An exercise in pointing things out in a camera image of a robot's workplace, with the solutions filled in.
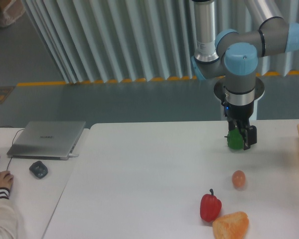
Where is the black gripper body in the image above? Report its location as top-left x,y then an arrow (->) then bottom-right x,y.
223,102 -> 254,129

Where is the green bell pepper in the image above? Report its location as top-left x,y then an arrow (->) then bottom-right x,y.
225,129 -> 244,150

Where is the red bell pepper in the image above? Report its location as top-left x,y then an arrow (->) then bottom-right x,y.
200,189 -> 222,223

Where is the forearm in cream sleeve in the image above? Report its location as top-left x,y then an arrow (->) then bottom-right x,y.
0,187 -> 18,239

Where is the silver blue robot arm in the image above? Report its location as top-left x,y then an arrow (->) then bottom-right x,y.
193,0 -> 299,150

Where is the person's hand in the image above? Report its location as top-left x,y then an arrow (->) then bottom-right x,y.
0,171 -> 14,190

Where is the brown egg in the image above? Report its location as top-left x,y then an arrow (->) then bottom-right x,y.
232,170 -> 246,188

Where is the orange bread piece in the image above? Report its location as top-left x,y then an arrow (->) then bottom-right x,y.
212,211 -> 249,239

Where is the grey folding screen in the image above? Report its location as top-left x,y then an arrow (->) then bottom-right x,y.
19,0 -> 299,84

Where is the silver closed laptop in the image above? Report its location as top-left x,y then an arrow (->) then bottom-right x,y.
7,121 -> 86,160

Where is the dark grey small case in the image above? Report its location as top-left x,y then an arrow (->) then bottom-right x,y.
29,161 -> 48,179

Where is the black mouse cable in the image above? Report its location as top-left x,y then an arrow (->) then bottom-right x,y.
0,125 -> 24,172

